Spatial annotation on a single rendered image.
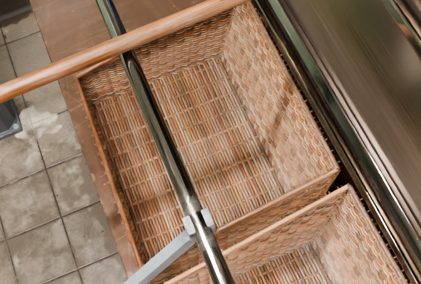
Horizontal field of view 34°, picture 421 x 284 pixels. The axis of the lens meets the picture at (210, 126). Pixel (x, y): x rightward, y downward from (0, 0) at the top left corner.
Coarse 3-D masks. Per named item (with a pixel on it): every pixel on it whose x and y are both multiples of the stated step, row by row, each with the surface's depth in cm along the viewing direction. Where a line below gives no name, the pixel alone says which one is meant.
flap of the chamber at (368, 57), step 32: (288, 0) 114; (320, 0) 109; (352, 0) 104; (320, 32) 108; (352, 32) 104; (384, 32) 100; (352, 64) 104; (384, 64) 100; (416, 64) 96; (352, 96) 103; (384, 96) 99; (416, 96) 95; (384, 128) 99; (416, 128) 95; (384, 160) 99; (416, 160) 95; (416, 192) 95
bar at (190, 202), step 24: (96, 0) 128; (120, 24) 125; (144, 96) 117; (168, 144) 112; (168, 168) 110; (192, 192) 108; (192, 216) 106; (192, 240) 107; (216, 240) 105; (168, 264) 114; (216, 264) 102
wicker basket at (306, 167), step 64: (192, 64) 188; (256, 64) 168; (128, 128) 181; (192, 128) 179; (256, 128) 177; (320, 128) 147; (128, 192) 173; (256, 192) 169; (320, 192) 150; (192, 256) 153
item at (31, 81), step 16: (208, 0) 121; (224, 0) 120; (240, 0) 121; (176, 16) 120; (192, 16) 120; (208, 16) 121; (128, 32) 120; (144, 32) 119; (160, 32) 119; (96, 48) 118; (112, 48) 118; (128, 48) 119; (64, 64) 117; (80, 64) 118; (16, 80) 117; (32, 80) 117; (48, 80) 118; (0, 96) 116; (16, 96) 118
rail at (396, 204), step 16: (272, 0) 114; (288, 16) 111; (288, 32) 111; (304, 48) 108; (320, 64) 107; (320, 80) 105; (336, 96) 103; (336, 112) 103; (352, 128) 101; (352, 144) 101; (368, 144) 100; (368, 160) 98; (384, 176) 97; (384, 192) 96; (400, 208) 94; (400, 224) 94; (416, 224) 94; (416, 240) 92
